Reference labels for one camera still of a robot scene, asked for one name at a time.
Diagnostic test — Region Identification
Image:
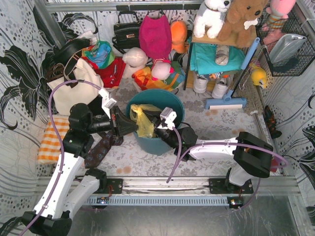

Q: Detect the yellow trash bag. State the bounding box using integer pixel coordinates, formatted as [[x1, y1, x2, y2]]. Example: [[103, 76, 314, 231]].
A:
[[129, 104, 162, 138]]

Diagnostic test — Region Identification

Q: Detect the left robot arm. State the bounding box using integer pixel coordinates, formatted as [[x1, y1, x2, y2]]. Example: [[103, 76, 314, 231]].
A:
[[21, 103, 138, 236]]

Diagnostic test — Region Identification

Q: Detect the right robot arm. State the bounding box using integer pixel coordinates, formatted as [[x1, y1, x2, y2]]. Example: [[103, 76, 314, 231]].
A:
[[144, 107, 273, 186]]

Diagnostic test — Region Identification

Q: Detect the rainbow striped bag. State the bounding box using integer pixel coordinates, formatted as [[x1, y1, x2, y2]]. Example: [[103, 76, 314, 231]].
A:
[[132, 61, 186, 91]]

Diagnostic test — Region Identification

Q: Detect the cream canvas tote bag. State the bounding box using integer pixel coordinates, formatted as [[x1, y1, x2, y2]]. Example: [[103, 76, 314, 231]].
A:
[[46, 58, 104, 116]]

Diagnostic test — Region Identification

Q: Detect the red garment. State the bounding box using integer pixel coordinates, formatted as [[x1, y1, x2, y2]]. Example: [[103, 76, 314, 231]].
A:
[[95, 57, 126, 89]]

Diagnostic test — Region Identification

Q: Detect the brown floral necktie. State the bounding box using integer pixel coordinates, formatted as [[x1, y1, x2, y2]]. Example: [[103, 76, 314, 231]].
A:
[[84, 131, 124, 169]]

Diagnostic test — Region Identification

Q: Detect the pink white plush doll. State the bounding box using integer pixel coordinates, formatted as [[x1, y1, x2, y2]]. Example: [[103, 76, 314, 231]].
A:
[[151, 58, 174, 81]]

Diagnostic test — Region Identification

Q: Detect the black metal shelf rack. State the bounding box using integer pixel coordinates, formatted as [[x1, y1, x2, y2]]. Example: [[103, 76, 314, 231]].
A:
[[183, 32, 260, 90]]

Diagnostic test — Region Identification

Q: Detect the white fluffy plush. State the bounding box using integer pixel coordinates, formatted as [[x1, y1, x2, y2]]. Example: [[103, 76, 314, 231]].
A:
[[122, 47, 149, 79]]

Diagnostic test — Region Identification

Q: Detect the colourful scarf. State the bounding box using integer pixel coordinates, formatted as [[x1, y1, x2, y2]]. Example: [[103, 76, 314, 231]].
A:
[[81, 41, 115, 70]]

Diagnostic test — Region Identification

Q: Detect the orange checkered towel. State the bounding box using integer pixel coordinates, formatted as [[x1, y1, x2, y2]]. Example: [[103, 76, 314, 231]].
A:
[[37, 115, 69, 165]]

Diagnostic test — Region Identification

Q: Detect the teal folded cloth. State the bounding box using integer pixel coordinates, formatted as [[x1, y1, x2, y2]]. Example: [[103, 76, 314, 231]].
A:
[[190, 43, 245, 75]]

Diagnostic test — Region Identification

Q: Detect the black leather handbag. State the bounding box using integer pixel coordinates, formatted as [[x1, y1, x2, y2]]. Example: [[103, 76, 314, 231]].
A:
[[112, 11, 142, 54]]

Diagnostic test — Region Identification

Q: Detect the orange plush toy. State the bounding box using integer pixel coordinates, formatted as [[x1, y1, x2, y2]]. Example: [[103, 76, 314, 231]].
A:
[[170, 21, 189, 54]]

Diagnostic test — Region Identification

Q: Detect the grey patterned rolled cloth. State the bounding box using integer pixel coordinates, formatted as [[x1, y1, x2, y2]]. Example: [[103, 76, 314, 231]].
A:
[[215, 45, 229, 66]]

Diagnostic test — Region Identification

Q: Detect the yellow plush duck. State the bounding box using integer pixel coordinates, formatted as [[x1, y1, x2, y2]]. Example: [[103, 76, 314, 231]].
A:
[[250, 62, 267, 89]]

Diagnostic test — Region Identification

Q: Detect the white plush dog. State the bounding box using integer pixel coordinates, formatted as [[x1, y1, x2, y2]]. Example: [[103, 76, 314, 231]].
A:
[[193, 0, 232, 38]]

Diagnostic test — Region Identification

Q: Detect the brown plush dog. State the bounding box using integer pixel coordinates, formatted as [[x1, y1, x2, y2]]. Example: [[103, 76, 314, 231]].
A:
[[217, 0, 268, 48]]

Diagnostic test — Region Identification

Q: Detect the magenta orange cloth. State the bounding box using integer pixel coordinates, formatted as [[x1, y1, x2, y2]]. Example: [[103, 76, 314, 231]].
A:
[[270, 157, 283, 173]]

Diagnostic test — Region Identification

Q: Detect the silver pouch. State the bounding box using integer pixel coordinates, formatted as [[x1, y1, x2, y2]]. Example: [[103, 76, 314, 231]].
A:
[[269, 33, 307, 64]]

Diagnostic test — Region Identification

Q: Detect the pink plush toy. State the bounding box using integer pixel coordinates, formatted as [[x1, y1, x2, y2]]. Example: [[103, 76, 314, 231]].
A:
[[261, 0, 296, 45]]

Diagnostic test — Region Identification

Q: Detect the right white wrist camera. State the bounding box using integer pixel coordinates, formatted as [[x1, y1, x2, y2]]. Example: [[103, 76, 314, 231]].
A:
[[157, 107, 177, 130]]

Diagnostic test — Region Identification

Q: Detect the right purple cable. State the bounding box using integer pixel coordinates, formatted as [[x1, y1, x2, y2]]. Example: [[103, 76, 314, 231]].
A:
[[166, 126, 289, 209]]

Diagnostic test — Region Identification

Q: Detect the purple cable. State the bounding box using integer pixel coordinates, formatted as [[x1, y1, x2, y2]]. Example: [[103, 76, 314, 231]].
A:
[[166, 126, 289, 209], [17, 80, 101, 236]]

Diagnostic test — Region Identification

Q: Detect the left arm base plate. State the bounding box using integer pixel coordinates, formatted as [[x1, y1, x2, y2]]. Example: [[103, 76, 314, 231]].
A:
[[97, 178, 124, 194]]

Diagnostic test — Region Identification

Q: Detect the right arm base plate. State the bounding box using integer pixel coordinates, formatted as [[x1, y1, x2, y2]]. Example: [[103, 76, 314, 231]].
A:
[[208, 178, 254, 194]]

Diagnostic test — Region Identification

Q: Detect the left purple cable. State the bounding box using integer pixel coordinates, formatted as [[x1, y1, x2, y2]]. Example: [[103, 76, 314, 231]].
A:
[[17, 80, 101, 236]]

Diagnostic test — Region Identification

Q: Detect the black wire basket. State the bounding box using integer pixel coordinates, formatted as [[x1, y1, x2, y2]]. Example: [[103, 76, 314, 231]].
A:
[[256, 12, 308, 77]]

